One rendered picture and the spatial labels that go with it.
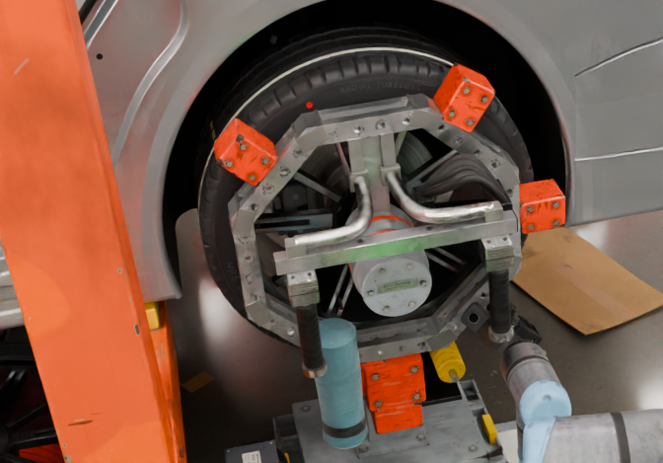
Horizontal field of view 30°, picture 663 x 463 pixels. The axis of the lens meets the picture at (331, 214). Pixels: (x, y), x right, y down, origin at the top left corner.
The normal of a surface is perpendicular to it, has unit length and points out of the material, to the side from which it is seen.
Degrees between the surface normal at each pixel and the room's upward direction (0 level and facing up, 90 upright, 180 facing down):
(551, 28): 90
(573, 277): 1
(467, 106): 90
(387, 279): 90
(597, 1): 90
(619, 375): 0
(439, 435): 0
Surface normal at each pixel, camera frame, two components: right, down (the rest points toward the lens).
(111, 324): 0.16, 0.50
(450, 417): -0.11, -0.85
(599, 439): -0.12, -0.53
